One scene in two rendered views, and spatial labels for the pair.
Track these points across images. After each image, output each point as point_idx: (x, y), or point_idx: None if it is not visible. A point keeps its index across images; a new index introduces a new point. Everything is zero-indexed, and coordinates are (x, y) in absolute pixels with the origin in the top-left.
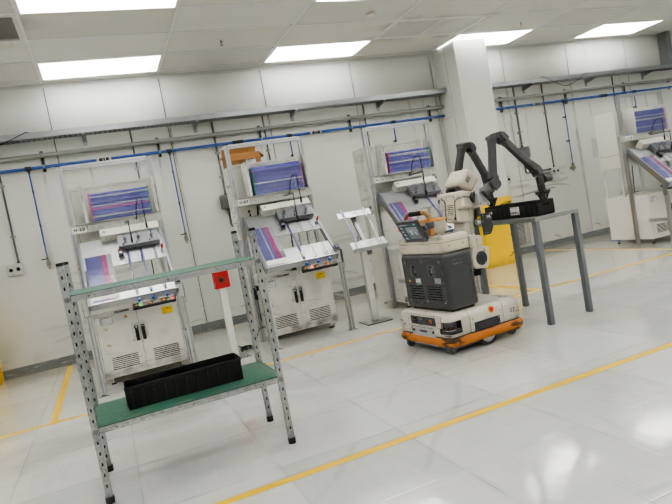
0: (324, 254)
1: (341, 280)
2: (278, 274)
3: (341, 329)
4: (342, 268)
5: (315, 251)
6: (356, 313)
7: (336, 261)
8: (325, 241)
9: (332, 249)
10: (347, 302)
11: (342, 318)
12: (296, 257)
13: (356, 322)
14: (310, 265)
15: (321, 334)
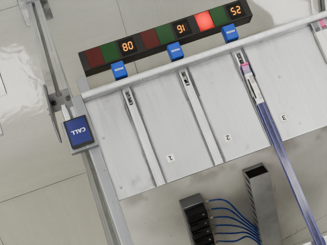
0: (142, 96)
1: (63, 71)
2: (316, 140)
3: (70, 39)
4: (55, 83)
5: (187, 114)
6: (5, 235)
7: (85, 61)
8: (133, 191)
9: (99, 134)
10: (46, 27)
11: (53, 198)
12: (281, 68)
13: (15, 102)
14: (185, 202)
15: (136, 22)
